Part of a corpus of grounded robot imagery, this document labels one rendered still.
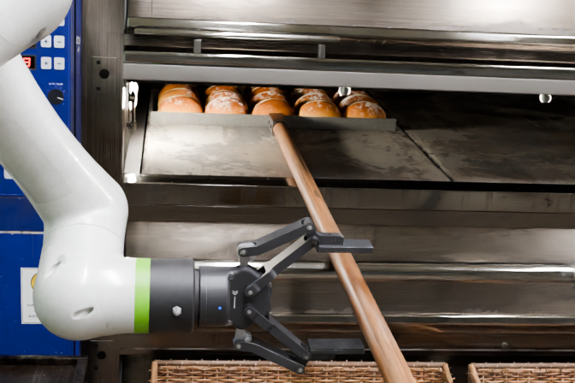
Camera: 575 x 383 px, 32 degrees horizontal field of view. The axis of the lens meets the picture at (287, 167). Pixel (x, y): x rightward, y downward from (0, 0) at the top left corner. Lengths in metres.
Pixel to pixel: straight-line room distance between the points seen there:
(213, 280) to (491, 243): 0.81
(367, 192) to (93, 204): 0.67
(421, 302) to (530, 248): 0.23
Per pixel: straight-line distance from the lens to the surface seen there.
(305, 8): 1.70
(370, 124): 2.25
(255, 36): 1.61
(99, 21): 1.71
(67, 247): 1.23
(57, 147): 1.20
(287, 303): 1.83
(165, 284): 1.20
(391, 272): 1.45
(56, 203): 1.24
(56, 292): 1.20
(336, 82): 1.59
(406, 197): 1.82
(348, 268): 1.33
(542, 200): 1.89
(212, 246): 1.82
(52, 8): 0.91
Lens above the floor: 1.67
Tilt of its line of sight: 15 degrees down
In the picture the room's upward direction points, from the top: 3 degrees clockwise
